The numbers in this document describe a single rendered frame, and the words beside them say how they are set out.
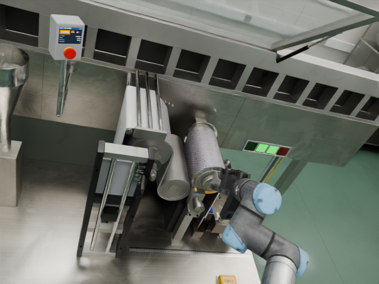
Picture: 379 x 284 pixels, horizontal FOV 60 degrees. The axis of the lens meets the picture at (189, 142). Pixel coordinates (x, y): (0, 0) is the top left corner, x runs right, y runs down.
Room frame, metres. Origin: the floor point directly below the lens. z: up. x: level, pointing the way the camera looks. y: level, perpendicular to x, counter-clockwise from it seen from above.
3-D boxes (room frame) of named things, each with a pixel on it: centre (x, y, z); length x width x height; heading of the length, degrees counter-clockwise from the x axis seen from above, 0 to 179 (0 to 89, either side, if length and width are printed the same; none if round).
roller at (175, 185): (0.98, 0.03, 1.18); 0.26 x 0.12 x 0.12; 23
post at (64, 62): (0.74, 0.39, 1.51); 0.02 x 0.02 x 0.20
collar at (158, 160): (0.80, 0.09, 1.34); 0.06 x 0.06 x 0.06; 23
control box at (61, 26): (0.73, 0.39, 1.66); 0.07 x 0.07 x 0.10; 49
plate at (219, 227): (1.13, -0.23, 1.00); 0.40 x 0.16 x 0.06; 23
